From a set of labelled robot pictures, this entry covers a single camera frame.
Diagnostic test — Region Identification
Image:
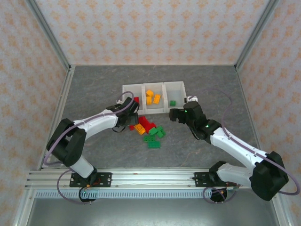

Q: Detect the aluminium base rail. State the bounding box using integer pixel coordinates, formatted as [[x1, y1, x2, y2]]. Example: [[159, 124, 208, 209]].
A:
[[25, 167, 282, 189]]

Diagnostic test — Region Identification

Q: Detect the aluminium corner post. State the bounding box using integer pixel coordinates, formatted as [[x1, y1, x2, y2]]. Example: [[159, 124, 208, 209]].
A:
[[24, 0, 71, 71], [235, 0, 282, 71]]

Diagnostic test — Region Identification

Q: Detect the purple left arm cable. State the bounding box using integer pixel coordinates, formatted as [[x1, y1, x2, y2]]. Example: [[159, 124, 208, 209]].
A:
[[43, 91, 134, 205]]

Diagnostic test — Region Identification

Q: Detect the aluminium side floor rail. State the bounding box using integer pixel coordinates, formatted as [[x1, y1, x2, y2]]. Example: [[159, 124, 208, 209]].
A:
[[235, 65, 270, 170], [37, 65, 76, 170]]

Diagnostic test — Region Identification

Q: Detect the aluminium lower frame bar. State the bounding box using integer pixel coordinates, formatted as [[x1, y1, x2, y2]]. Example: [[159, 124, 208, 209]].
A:
[[270, 195, 294, 226], [13, 188, 36, 226]]

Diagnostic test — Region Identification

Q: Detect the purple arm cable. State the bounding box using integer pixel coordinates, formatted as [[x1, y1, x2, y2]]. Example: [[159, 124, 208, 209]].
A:
[[188, 89, 297, 206], [43, 91, 134, 205]]

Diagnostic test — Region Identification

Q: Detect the grey slotted cable duct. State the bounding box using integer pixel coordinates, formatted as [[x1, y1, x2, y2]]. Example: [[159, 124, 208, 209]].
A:
[[34, 189, 228, 200]]

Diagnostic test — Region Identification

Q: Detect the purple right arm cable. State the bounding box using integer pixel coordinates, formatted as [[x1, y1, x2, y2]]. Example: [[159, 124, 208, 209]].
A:
[[188, 89, 297, 206]]

